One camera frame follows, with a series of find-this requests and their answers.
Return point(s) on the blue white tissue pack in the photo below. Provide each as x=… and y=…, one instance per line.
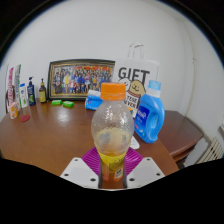
x=93, y=101

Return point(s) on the framed group photo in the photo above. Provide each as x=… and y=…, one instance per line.
x=80, y=79

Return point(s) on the pink floral mug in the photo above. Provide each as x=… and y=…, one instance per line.
x=13, y=110

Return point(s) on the white paper gift bag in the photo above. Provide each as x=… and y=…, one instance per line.
x=140, y=75

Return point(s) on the orange-capped clear drink bottle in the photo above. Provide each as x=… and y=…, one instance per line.
x=112, y=133

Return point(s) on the white radiator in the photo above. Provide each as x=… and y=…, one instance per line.
x=213, y=151

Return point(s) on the white green shuttlecock tube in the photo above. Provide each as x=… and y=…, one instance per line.
x=17, y=81

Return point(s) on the pink shuttlecock tube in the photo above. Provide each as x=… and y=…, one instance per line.
x=10, y=86

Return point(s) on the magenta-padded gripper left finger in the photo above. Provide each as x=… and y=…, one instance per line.
x=81, y=170

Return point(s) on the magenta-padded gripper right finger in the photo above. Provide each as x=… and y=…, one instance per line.
x=143, y=170

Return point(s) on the blue detergent jug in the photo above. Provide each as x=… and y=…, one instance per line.
x=151, y=115

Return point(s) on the flat round red coaster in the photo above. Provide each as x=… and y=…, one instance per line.
x=25, y=118

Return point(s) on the white blue-capped lotion bottle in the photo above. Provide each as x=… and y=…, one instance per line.
x=23, y=97

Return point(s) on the brown pump bottle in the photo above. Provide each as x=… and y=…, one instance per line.
x=42, y=94

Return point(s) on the dark blue pump bottle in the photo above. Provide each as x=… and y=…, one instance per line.
x=31, y=95

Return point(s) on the small green packet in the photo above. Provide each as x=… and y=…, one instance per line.
x=68, y=104
x=56, y=102

